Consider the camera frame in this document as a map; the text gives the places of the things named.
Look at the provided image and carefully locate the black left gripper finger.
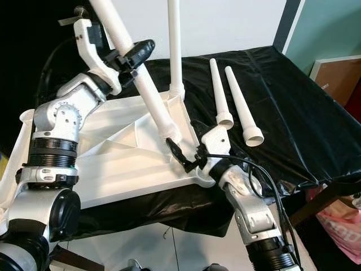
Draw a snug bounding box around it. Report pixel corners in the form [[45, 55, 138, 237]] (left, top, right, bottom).
[[121, 38, 155, 67]]

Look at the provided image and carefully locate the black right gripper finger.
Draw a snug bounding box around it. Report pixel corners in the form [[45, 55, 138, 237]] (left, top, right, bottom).
[[189, 120, 210, 150], [165, 138, 195, 173]]

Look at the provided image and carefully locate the white plastic table leg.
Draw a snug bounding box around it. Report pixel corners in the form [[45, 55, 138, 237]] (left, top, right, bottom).
[[87, 0, 182, 142], [165, 0, 186, 102], [224, 65, 266, 147], [209, 58, 235, 129]]

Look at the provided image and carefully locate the white plastic table top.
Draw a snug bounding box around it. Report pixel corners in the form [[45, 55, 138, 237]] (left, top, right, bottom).
[[0, 90, 229, 212]]

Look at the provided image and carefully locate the black plastic table cover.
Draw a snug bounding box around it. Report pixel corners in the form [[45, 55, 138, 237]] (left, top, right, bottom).
[[0, 46, 361, 271]]

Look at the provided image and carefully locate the white framed brown board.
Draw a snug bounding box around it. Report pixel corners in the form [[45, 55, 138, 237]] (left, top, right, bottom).
[[309, 55, 361, 105]]

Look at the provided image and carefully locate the pink clear plastic bag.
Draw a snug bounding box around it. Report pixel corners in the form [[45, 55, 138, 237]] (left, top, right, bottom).
[[307, 189, 361, 265]]

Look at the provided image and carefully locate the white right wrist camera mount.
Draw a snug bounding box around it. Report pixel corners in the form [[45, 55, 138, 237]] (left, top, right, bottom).
[[200, 125, 232, 167]]

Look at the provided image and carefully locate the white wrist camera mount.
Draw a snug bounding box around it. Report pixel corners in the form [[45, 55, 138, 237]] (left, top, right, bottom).
[[200, 125, 232, 167], [73, 19, 122, 97]]

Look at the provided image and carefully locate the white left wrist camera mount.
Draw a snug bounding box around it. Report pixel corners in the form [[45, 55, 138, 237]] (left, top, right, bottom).
[[73, 19, 122, 97]]

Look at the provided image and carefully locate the silver door lever handle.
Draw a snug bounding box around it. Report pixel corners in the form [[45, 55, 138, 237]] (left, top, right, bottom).
[[58, 6, 90, 26]]

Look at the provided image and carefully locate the dark grey wall trim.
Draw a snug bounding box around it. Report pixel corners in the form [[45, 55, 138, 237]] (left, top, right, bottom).
[[274, 0, 305, 53]]

